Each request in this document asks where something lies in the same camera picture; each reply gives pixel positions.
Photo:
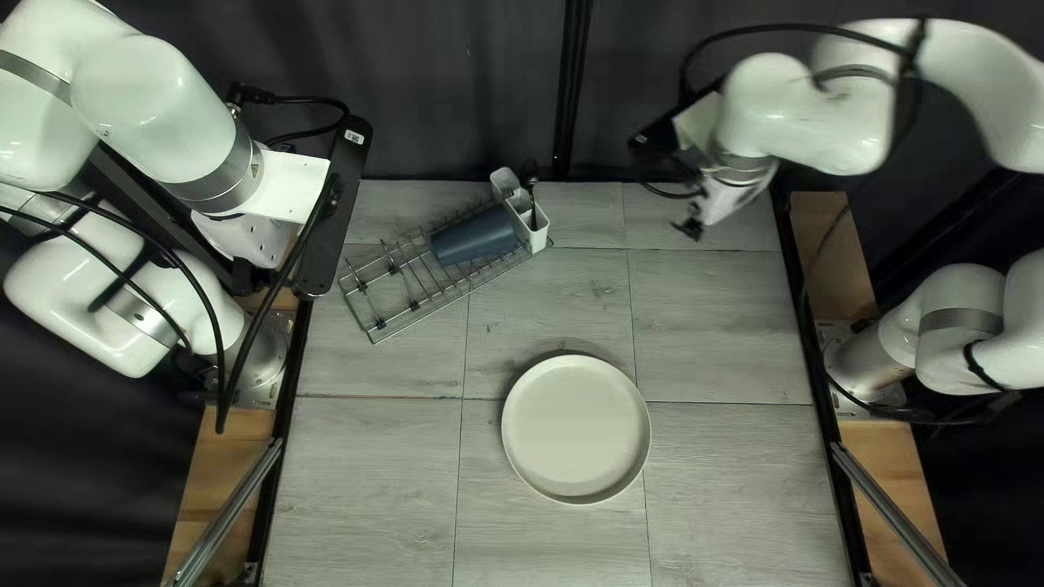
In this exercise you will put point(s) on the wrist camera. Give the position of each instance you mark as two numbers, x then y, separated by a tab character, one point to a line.
652	143
338	187

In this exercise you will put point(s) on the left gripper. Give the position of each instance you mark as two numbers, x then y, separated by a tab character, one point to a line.
277	192

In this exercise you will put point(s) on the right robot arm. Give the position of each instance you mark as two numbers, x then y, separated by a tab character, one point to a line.
816	122

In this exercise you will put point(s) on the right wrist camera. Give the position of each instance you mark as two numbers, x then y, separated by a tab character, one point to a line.
652	143

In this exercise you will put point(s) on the black spoon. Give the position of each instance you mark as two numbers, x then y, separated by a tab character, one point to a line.
533	208

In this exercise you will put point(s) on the pale plate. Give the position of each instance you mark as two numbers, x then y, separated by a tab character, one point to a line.
575	428

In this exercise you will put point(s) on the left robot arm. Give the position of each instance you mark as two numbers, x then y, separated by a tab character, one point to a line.
147	90

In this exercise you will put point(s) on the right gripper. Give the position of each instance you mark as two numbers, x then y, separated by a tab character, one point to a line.
734	196

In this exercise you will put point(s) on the white cutlery holder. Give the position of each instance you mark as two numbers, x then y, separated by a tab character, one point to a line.
534	236

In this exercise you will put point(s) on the dark blue cup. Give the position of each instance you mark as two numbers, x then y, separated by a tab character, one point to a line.
473	236

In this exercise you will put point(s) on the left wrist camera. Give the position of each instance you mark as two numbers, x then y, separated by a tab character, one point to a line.
338	187

